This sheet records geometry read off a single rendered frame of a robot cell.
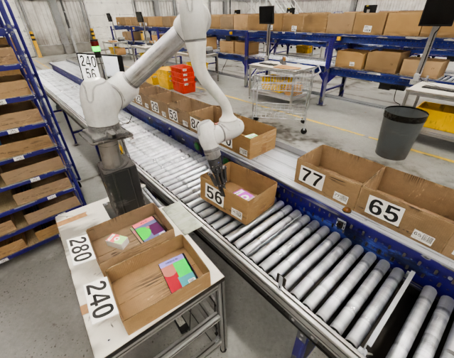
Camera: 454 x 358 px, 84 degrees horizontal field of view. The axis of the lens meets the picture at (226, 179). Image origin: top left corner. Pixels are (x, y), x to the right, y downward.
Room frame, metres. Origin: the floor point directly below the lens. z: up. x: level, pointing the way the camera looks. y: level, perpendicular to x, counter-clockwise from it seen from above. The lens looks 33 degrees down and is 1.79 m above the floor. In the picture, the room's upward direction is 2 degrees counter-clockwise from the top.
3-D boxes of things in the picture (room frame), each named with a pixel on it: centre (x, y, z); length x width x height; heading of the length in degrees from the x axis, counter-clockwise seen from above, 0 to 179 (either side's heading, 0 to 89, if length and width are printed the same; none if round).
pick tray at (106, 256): (0.98, 0.52, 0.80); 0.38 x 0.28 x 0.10; 125
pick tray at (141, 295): (0.71, 0.32, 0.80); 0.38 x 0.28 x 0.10; 124
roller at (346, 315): (0.65, -0.60, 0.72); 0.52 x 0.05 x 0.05; 130
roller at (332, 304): (0.70, -0.56, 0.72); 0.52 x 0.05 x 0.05; 130
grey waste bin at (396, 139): (3.27, -2.42, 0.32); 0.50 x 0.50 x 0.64
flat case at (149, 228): (1.04, 0.44, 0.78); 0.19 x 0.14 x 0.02; 39
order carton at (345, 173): (1.28, -0.67, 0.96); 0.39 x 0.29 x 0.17; 40
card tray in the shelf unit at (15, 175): (1.84, 1.62, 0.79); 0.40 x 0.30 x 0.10; 132
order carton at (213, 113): (2.17, 0.09, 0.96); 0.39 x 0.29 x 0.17; 40
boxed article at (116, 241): (0.96, 0.60, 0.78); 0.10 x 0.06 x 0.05; 71
